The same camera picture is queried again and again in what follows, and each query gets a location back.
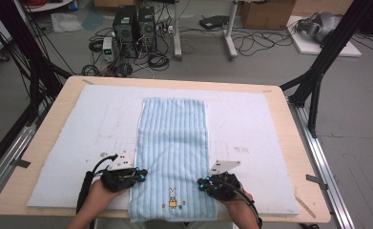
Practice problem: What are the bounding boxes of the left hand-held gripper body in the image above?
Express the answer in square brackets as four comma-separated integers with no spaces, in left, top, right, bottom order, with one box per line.
[99,152,140,194]

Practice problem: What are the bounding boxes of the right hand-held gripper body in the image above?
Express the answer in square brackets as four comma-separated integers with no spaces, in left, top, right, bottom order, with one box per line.
[203,159,242,202]

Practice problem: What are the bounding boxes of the blue striped towel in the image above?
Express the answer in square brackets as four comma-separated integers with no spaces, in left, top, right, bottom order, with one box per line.
[128,96,218,223]

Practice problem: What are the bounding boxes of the person's right hand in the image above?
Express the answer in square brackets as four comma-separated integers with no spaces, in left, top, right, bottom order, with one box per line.
[219,189,256,218]

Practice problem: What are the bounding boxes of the person's left hand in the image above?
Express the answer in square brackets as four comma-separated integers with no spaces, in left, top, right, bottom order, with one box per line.
[88,179,129,214]

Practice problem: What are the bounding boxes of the white grid mat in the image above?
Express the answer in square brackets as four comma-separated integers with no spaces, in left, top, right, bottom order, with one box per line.
[26,84,300,216]

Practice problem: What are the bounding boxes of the thin wooden stick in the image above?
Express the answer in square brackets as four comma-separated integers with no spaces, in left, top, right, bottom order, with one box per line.
[293,190,318,219]

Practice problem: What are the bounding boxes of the grey tape piece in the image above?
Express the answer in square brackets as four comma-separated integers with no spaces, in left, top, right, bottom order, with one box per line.
[305,174,329,191]

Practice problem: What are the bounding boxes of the black tape piece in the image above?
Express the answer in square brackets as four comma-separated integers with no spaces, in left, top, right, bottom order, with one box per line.
[10,157,31,169]

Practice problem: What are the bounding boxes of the white power supply box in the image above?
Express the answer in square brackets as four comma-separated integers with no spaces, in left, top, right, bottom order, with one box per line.
[102,36,115,63]

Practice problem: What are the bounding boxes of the white desk leg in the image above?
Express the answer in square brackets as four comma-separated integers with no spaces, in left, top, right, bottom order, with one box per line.
[223,0,239,60]
[172,0,184,61]

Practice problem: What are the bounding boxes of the black computer tower green sticker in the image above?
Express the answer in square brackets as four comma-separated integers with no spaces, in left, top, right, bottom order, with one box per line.
[112,5,139,59]

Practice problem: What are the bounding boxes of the flat black device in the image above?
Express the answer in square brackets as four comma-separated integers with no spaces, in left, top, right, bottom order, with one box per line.
[198,14,230,31]

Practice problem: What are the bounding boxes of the white floor board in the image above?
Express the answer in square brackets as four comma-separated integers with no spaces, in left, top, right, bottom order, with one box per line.
[285,15,363,58]

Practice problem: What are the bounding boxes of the clear plastic bag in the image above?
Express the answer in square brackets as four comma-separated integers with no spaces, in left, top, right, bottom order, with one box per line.
[51,12,84,34]

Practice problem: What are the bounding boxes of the large cardboard box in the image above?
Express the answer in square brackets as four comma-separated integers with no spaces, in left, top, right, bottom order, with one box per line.
[239,0,297,31]

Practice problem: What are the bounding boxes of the grey headset device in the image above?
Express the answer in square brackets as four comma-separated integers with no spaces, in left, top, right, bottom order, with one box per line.
[295,11,342,44]

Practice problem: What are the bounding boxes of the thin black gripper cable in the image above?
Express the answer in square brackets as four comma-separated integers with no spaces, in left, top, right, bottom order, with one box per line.
[225,180,264,229]

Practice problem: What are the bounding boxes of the black sleeved gripper cable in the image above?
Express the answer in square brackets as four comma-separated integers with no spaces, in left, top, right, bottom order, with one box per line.
[74,154,120,215]

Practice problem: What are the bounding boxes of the aluminium rail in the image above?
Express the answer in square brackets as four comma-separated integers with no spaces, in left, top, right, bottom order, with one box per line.
[287,97,356,229]
[0,104,50,209]

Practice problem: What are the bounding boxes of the coiled black cable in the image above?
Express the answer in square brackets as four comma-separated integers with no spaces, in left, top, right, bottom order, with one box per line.
[148,52,171,72]

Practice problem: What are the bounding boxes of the tangle of black floor cables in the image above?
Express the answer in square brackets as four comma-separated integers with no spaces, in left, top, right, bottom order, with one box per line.
[231,28,294,58]

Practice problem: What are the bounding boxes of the black metal frame stand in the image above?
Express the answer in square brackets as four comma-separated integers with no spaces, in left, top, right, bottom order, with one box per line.
[279,0,373,138]
[0,0,74,127]

